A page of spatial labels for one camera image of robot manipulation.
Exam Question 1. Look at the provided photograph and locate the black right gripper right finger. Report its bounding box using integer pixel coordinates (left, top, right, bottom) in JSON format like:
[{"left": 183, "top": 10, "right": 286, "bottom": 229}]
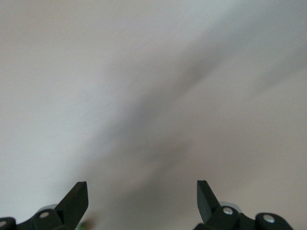
[{"left": 193, "top": 180, "right": 295, "bottom": 230}]

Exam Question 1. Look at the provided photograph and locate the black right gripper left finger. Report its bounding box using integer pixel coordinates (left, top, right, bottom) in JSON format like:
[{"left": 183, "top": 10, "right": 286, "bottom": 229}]
[{"left": 0, "top": 181, "right": 89, "bottom": 230}]

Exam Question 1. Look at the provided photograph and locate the table cover cloth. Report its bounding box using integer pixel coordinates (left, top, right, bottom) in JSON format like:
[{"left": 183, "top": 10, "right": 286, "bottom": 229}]
[{"left": 0, "top": 0, "right": 307, "bottom": 230}]

